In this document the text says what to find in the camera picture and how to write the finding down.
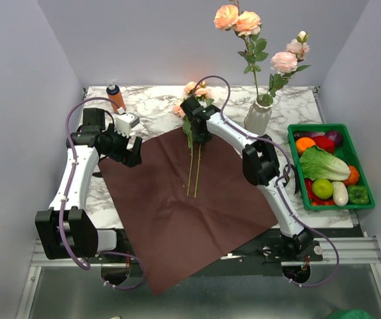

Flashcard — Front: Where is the toy green pepper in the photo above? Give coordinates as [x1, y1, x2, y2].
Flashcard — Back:
[347, 185, 370, 205]

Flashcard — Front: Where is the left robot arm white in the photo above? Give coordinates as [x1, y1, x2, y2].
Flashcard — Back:
[35, 108, 142, 263]

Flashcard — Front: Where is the green object at bottom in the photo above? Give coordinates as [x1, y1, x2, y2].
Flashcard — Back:
[326, 309, 374, 319]

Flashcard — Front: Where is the toy red pepper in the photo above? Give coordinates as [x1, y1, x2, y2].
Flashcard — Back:
[313, 136, 335, 154]

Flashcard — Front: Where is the pink flower bunch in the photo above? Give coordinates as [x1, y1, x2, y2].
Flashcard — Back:
[172, 81, 214, 197]

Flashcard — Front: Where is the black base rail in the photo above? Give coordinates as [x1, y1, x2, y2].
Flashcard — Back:
[91, 227, 381, 284]

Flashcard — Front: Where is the dark red wrapping paper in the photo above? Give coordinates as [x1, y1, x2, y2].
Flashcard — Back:
[99, 128, 277, 295]

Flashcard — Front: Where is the green plastic tray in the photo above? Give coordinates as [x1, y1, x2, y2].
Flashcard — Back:
[288, 124, 375, 211]

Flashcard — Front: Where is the toy orange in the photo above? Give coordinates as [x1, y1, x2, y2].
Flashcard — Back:
[295, 137, 316, 156]

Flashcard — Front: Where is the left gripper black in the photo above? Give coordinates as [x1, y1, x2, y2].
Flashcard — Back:
[102, 123, 142, 167]

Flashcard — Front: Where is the toy eggplant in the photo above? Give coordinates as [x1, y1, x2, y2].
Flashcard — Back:
[293, 131, 325, 140]

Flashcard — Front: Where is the white ribbed vase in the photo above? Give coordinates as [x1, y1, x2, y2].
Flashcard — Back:
[244, 100, 273, 136]

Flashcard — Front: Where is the toy green apple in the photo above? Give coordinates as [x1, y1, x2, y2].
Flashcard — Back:
[311, 178, 334, 200]

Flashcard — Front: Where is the orange pump bottle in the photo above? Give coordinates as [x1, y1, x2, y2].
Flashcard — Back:
[106, 79, 126, 114]

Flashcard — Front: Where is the toy tangerine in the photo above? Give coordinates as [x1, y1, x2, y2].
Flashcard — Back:
[343, 165, 360, 186]

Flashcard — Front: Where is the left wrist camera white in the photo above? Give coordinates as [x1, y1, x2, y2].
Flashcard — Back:
[114, 113, 140, 137]

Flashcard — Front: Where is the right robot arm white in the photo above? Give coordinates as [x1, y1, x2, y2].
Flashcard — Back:
[180, 96, 318, 261]

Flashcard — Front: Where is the pink flower stem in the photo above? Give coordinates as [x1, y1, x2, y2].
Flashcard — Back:
[257, 31, 310, 107]

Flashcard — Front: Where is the toy lettuce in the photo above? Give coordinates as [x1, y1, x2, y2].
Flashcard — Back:
[299, 146, 350, 181]

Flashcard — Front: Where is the toy red chili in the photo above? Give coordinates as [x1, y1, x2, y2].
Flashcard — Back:
[305, 178, 335, 206]

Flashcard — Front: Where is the toy white radish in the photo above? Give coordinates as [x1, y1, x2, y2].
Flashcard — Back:
[331, 181, 348, 207]

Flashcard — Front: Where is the toy purple onion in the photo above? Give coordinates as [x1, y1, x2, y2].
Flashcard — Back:
[324, 130, 343, 148]

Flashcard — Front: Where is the orange flower stem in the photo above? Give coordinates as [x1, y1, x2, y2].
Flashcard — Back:
[213, 1, 273, 106]

